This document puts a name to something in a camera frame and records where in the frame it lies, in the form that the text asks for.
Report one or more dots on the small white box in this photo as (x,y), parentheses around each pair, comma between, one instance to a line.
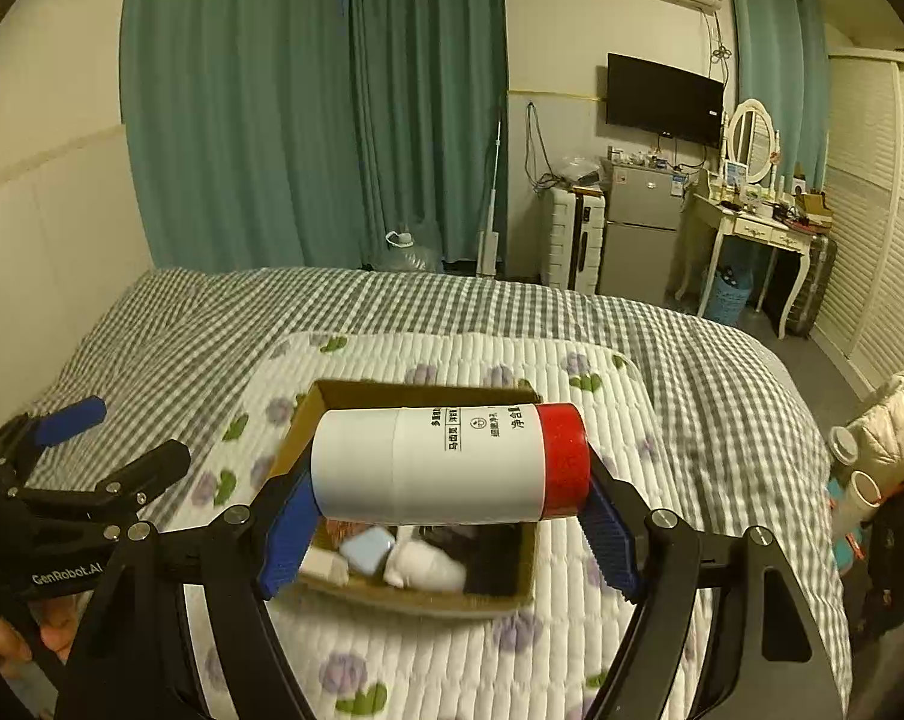
(324,566)

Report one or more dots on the light blue earbuds case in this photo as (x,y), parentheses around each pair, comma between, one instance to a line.
(365,551)

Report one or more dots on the white slatted wardrobe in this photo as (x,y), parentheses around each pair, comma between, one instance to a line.
(879,225)

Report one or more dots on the white dressing table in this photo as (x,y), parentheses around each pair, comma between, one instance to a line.
(751,229)

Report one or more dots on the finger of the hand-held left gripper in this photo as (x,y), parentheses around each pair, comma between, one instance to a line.
(69,418)
(148,469)

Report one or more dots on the brown cardboard box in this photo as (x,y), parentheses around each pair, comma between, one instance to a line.
(422,604)

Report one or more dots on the clear water jug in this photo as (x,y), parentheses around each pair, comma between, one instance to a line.
(410,255)

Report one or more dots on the white quilted floral mat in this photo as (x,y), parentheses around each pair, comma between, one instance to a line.
(437,660)

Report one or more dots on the checked bed sheet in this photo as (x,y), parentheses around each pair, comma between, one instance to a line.
(197,315)

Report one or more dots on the white bottle with red cap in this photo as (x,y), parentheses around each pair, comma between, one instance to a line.
(422,465)

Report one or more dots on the dark floral cloth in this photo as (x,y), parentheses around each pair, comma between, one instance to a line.
(894,562)

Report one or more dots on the white suitcase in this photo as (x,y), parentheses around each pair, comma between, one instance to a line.
(575,240)

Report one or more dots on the small brown box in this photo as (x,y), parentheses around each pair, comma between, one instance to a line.
(815,204)

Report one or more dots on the white pole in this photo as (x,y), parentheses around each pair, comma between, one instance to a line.
(491,240)

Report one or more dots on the oval white mirror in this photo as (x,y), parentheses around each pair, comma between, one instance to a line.
(751,139)

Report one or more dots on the black wall television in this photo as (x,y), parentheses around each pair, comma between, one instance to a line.
(662,101)

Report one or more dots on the blue basket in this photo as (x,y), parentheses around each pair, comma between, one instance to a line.
(725,300)

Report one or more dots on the person's left hand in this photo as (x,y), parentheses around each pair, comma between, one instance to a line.
(2,641)

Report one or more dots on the clear plastic bag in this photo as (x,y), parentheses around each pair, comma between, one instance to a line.
(579,171)

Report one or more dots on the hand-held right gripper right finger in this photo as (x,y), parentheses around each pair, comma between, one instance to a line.
(609,540)

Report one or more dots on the grey fridge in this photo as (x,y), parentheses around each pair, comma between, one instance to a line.
(639,232)

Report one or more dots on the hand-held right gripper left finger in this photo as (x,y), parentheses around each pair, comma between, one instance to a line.
(287,540)

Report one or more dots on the narrow green curtain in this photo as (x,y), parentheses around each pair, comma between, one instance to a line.
(778,52)

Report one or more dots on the small picture frame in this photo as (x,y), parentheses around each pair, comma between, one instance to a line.
(736,174)

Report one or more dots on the dark suitcase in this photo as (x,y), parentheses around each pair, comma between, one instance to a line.
(815,285)

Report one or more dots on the white charger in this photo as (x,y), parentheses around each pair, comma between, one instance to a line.
(429,570)

